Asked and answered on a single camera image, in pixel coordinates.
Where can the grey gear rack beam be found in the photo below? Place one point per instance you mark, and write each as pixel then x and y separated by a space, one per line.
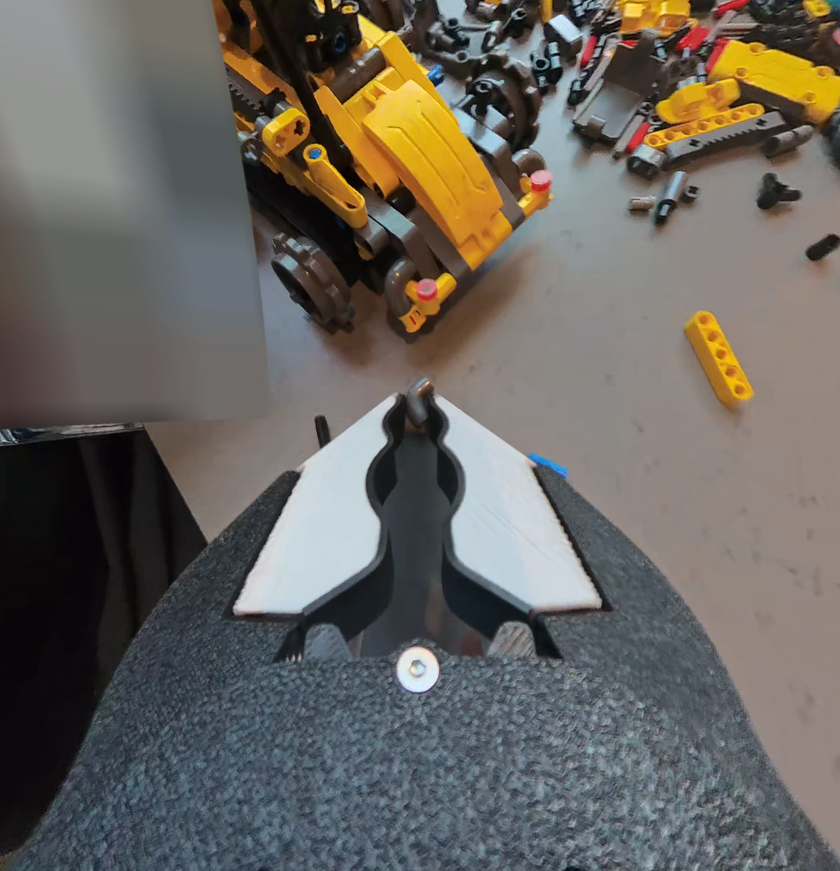
pixel 719 139

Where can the yellow rectangular panel piece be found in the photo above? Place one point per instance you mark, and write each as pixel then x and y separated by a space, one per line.
pixel 780 78

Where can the short yellow holed beam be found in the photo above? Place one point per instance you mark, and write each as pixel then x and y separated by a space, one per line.
pixel 719 360

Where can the grey pin connector piece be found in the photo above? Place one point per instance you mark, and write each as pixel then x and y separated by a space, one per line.
pixel 668 194

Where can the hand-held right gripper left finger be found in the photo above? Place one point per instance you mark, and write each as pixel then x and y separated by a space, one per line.
pixel 318 537

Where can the grey small curved piece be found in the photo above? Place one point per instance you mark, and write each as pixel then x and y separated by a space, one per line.
pixel 418 398

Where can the grey curved panel piece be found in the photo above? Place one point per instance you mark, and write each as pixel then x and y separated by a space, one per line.
pixel 610 95

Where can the yellow toy vehicle model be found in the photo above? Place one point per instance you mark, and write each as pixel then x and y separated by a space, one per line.
pixel 420 150

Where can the pile of mixed coloured pieces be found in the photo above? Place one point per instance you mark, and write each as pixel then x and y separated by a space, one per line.
pixel 597 41

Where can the black angled connector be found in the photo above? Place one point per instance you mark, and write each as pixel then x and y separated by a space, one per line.
pixel 774 192

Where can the grey desk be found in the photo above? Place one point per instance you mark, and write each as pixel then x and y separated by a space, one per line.
pixel 597 510

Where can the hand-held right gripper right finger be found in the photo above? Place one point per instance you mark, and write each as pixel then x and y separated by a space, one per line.
pixel 515 537

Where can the black small bushing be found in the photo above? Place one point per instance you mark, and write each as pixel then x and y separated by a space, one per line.
pixel 823 248

